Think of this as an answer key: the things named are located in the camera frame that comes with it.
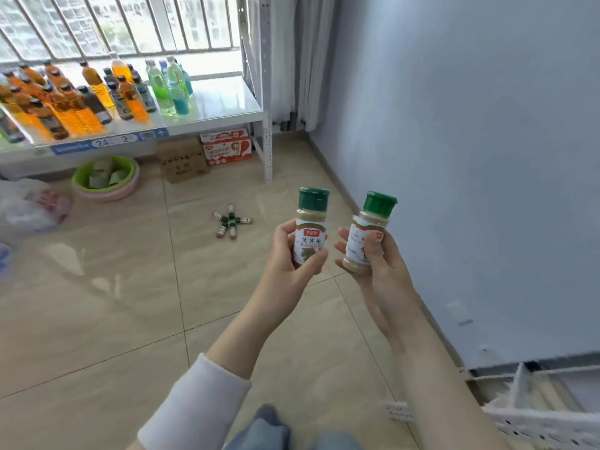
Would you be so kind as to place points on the person's blue jeans legs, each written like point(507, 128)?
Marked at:
point(272, 433)

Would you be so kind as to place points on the white plastic basket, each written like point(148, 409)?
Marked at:
point(539, 407)

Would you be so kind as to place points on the clear plastic bag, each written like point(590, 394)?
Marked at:
point(30, 208)

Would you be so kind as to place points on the green drink bottle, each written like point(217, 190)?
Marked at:
point(161, 91)

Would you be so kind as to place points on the green-capped spice bottle white label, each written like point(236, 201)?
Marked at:
point(370, 215)

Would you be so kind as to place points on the green plastic basin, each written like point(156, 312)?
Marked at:
point(105, 175)

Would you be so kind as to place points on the group of orange and dark drink bottles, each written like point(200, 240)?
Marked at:
point(70, 105)

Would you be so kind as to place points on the white curtain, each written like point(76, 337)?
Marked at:
point(304, 56)

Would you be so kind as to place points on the person's left forearm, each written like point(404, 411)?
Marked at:
point(211, 370)

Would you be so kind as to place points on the person's right thumb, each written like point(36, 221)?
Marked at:
point(373, 252)

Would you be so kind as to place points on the person's left hand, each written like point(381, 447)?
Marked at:
point(279, 285)

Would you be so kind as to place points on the blue drink bottle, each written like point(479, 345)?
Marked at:
point(180, 96)

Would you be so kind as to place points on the brown cardboard box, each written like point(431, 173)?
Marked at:
point(183, 161)

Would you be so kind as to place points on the white metal shelf rack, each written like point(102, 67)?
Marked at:
point(220, 105)

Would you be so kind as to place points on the white window grille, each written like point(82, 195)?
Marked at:
point(117, 23)

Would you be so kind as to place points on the green-capped spice bottle red label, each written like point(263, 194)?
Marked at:
point(310, 220)

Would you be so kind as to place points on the person's left thumb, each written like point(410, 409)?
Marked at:
point(286, 241)

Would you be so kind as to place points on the person's right forearm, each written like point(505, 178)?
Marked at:
point(436, 388)

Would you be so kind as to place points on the cluster of small green-capped bottles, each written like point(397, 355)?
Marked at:
point(229, 222)

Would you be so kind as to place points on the pink plastic basin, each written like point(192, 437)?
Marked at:
point(112, 194)

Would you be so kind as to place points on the red and white carton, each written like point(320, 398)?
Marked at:
point(226, 147)

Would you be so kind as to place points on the blue shelf label strip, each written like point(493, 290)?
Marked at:
point(70, 145)

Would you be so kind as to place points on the white perforated metal bracket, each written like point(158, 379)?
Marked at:
point(399, 411)

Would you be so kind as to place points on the person's right hand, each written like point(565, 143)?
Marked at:
point(389, 290)

